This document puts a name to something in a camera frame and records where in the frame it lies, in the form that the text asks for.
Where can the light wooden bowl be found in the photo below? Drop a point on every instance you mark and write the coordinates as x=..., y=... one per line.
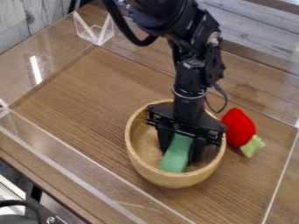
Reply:
x=146, y=155

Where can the clear acrylic corner bracket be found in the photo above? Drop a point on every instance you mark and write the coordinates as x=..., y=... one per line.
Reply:
x=98, y=35

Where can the black table clamp mount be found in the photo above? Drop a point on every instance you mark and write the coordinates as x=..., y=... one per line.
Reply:
x=23, y=208

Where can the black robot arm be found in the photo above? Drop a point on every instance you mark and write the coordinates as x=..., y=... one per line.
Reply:
x=191, y=29

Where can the clear acrylic tray wall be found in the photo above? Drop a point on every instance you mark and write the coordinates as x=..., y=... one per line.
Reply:
x=85, y=186

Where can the green rectangular block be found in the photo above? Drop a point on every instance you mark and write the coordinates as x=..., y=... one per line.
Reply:
x=176, y=156

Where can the red plush strawberry toy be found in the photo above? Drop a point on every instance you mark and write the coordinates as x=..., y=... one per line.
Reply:
x=242, y=133

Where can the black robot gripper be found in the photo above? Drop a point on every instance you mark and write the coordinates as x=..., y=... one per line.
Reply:
x=186, y=117

